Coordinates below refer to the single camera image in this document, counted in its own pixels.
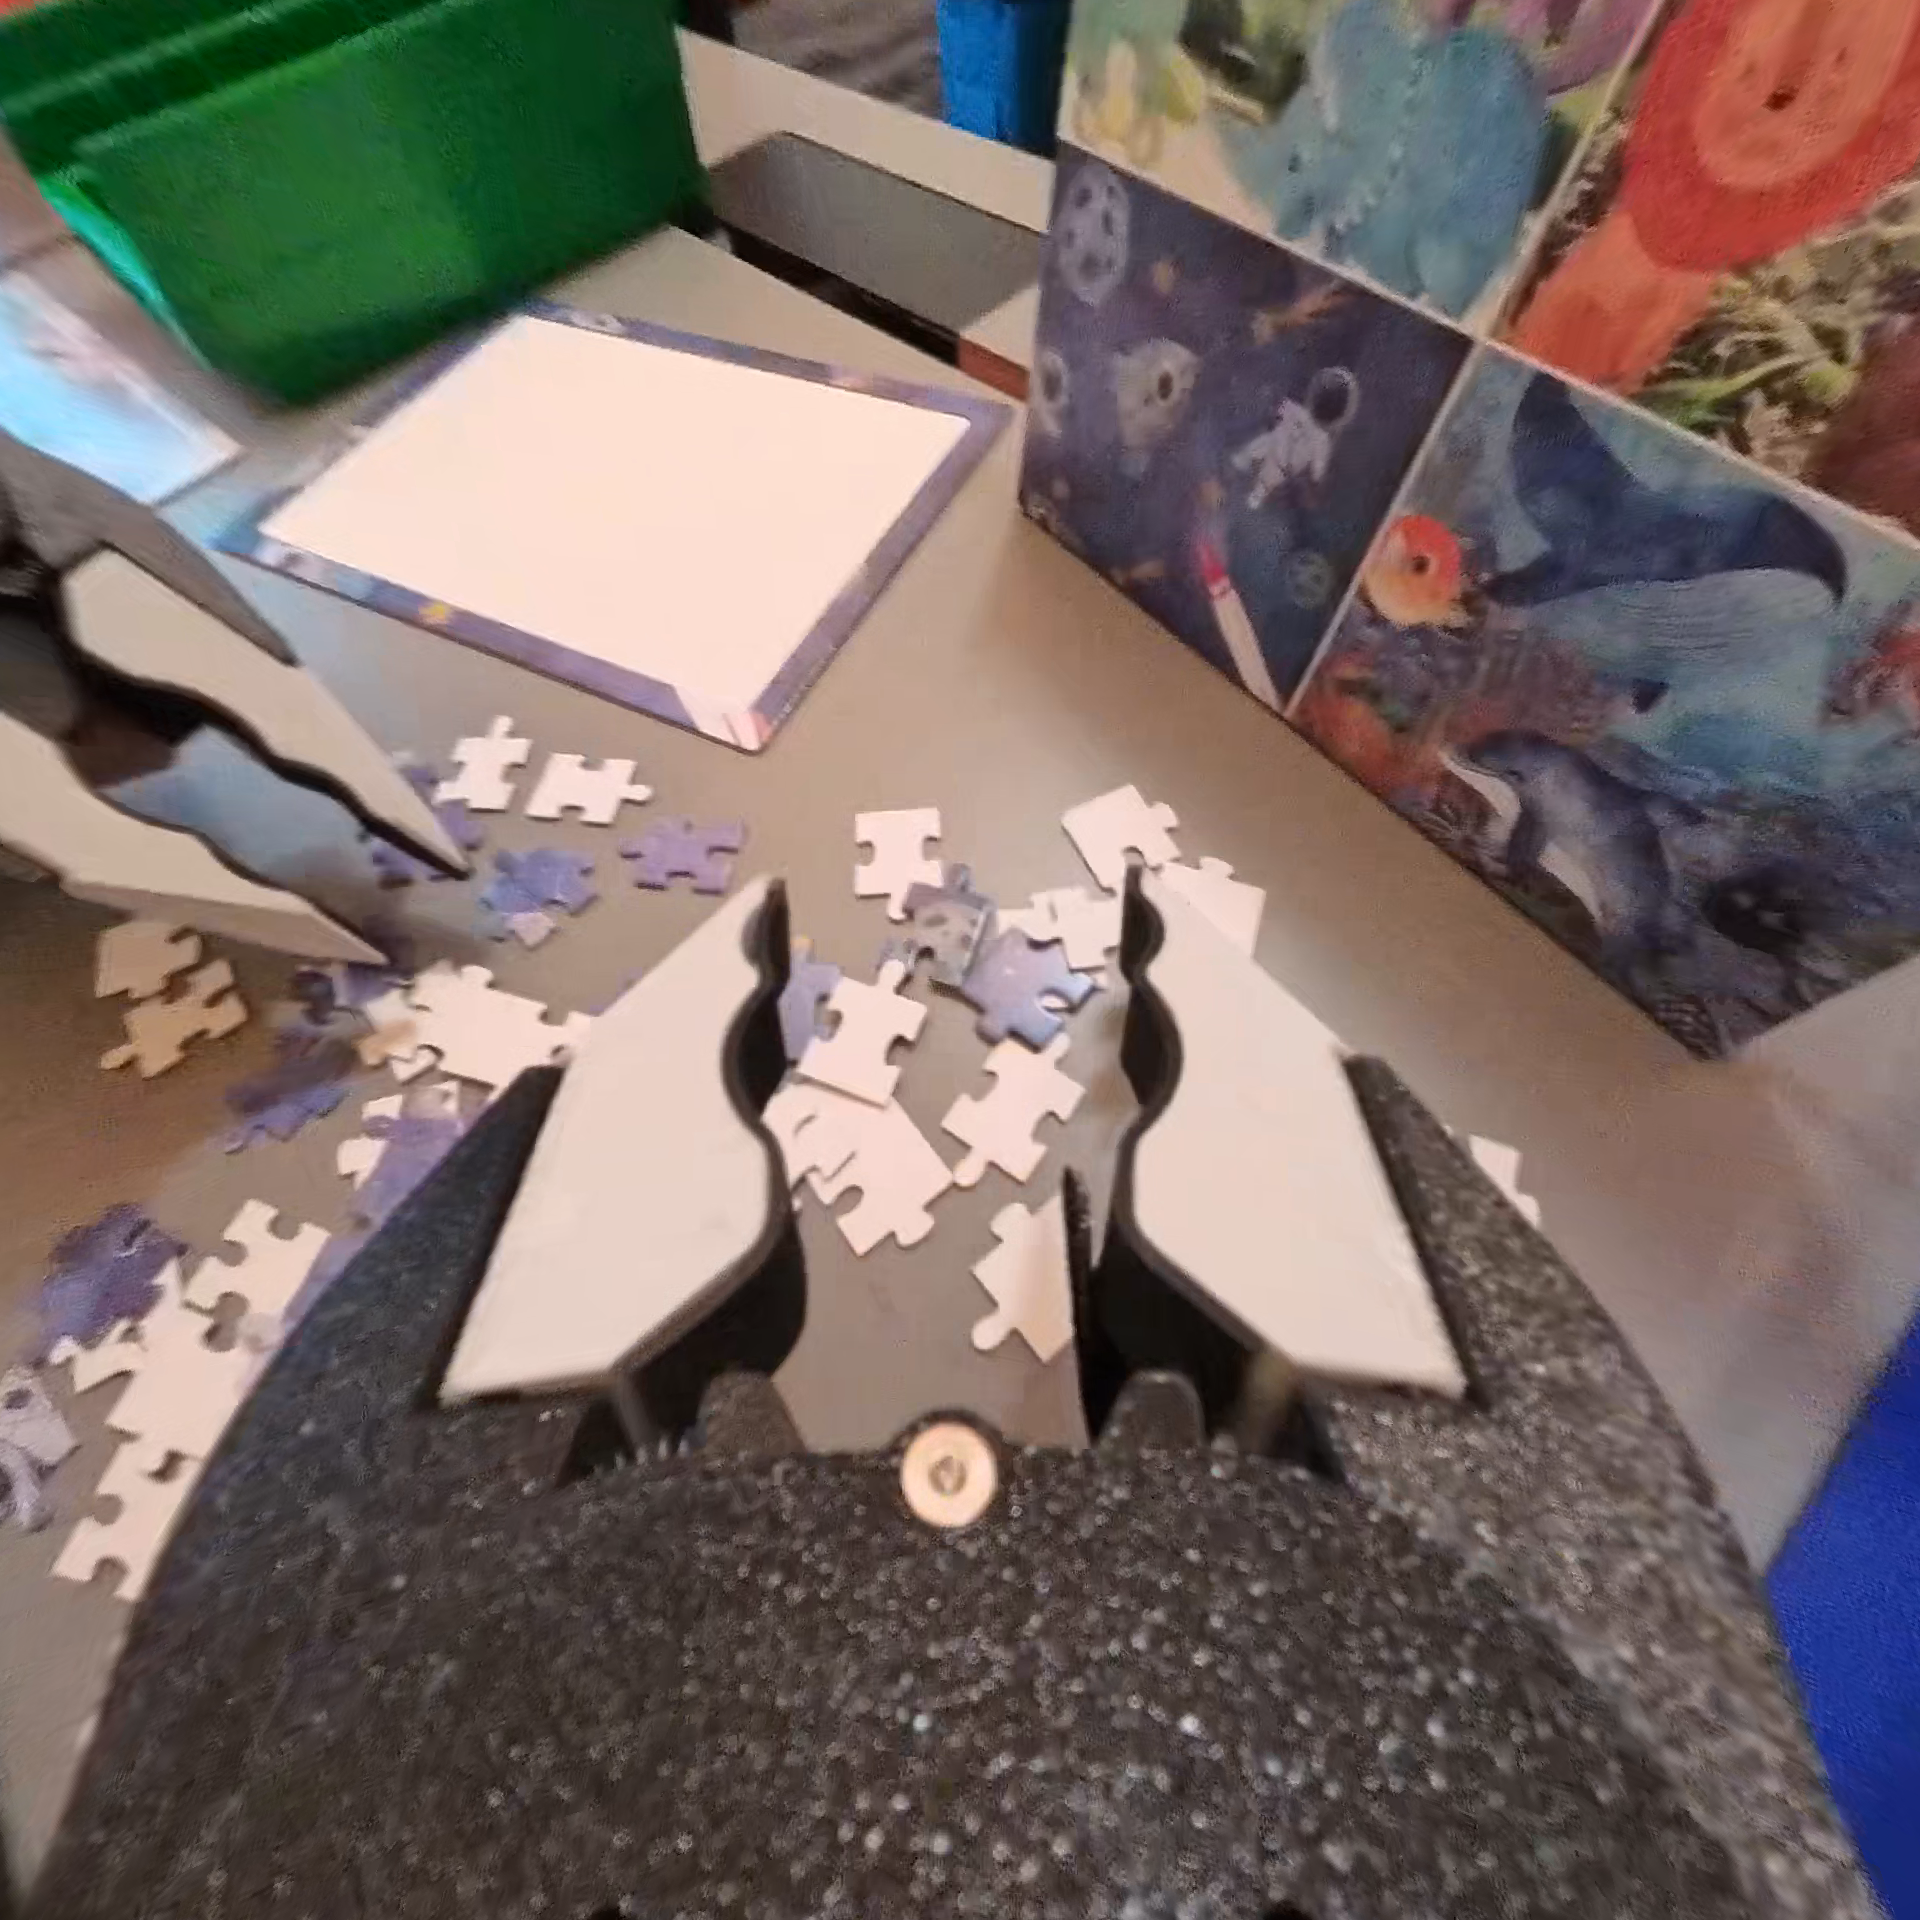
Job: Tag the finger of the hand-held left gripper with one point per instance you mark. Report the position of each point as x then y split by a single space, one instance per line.
224 662
119 855

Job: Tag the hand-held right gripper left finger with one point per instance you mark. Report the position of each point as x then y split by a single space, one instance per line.
628 1201

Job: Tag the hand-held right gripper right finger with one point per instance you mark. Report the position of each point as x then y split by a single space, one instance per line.
1275 1201

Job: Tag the pile of puzzle pieces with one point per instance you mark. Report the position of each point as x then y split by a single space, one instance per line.
879 1154

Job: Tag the white puzzle tray blue rim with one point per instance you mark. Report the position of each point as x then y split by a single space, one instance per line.
600 495

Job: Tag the green plastic bin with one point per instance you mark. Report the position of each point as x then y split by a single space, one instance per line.
376 181

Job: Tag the space and ocean print box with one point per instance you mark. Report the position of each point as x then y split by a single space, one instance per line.
1499 674

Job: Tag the blue plastic bin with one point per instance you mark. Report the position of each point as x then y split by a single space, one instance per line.
1851 1529

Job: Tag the white-edged grey tabletop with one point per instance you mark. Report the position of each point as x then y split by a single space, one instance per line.
868 224

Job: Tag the blue crate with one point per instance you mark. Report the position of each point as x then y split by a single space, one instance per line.
996 60

